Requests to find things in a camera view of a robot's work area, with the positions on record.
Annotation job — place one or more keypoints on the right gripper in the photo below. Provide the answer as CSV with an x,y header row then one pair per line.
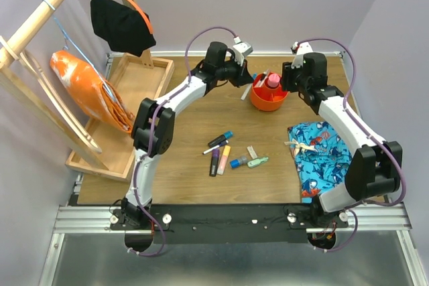
x,y
287,73

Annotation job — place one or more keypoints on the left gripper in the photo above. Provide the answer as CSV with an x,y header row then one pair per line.
x,y
243,77

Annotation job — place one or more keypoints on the blue cap white marker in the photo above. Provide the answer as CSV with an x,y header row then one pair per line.
x,y
248,88

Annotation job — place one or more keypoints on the pink cap glue stick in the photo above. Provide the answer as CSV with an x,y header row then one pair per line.
x,y
273,80

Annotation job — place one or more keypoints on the brown cap white marker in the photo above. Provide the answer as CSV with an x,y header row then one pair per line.
x,y
263,76

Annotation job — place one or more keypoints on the orange round organizer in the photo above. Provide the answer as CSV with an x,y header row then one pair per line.
x,y
265,98

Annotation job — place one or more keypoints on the blue cap black highlighter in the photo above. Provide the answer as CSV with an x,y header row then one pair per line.
x,y
220,138

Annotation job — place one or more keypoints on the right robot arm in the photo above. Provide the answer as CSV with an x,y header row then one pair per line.
x,y
376,164

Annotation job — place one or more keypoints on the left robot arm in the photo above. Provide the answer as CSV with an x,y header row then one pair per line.
x,y
153,129

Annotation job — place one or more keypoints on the white marker thin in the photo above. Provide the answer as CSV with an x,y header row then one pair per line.
x,y
221,144

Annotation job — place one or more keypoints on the yellow cap pink highlighter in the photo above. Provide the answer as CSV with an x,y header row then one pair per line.
x,y
223,160

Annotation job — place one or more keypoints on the small beige eraser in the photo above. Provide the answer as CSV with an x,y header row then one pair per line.
x,y
252,152

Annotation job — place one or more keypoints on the purple cap black highlighter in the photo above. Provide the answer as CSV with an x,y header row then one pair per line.
x,y
214,162

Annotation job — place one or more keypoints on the blue shark print shorts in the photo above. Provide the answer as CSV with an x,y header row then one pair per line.
x,y
320,155

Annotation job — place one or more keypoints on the blue cap grey glue stick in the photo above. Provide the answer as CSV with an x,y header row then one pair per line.
x,y
235,163

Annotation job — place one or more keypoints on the green highlighter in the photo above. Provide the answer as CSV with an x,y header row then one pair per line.
x,y
257,162

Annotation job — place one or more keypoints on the black cloth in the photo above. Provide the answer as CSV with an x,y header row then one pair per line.
x,y
123,28

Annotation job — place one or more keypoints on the orange tie-dye cloth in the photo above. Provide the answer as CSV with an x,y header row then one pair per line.
x,y
85,88

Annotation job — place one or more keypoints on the wooden tray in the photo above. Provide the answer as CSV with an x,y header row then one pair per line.
x,y
134,80

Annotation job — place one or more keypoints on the wooden clothes rack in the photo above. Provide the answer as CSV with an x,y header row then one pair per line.
x,y
62,122

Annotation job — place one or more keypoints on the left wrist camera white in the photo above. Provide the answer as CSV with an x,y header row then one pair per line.
x,y
241,51

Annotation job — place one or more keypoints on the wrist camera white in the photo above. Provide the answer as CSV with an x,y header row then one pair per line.
x,y
241,51
299,49

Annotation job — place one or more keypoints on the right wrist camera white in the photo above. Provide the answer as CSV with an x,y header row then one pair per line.
x,y
299,49

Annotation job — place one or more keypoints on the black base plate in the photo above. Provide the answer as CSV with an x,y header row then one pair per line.
x,y
222,223

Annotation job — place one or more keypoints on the aluminium rail frame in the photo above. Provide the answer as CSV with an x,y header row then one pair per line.
x,y
97,220

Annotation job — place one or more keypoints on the blue wire hanger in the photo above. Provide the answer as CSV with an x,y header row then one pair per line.
x,y
68,39

